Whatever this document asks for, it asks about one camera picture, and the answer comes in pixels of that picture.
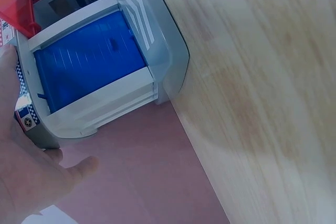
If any gray toy with blue panel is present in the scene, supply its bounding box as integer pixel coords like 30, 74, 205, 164
0, 0, 190, 150

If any person's left hand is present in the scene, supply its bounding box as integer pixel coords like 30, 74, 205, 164
0, 44, 100, 224

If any white flat piece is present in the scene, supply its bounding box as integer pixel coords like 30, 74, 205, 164
20, 205, 79, 224

